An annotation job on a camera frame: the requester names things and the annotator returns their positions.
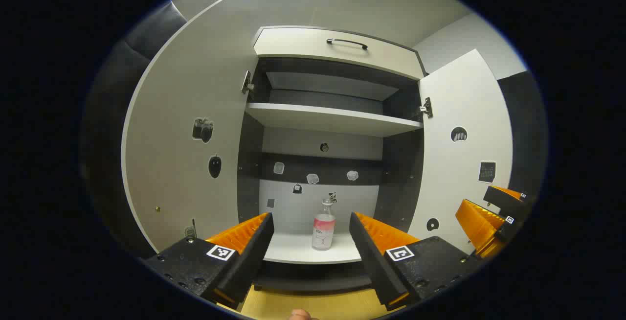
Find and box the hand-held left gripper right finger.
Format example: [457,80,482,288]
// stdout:
[349,211,482,312]

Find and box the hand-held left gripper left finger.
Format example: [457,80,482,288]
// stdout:
[142,212,275,311]

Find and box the clear bottle with pink label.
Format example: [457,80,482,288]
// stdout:
[312,198,336,251]

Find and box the white cabinet door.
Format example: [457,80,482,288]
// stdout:
[121,0,260,253]
[407,49,514,254]

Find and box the grey and white cabinet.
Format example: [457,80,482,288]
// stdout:
[237,25,428,291]

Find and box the white cabinet drawer front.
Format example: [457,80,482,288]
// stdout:
[253,26,425,81]

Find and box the black drawer handle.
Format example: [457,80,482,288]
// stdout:
[326,38,368,50]

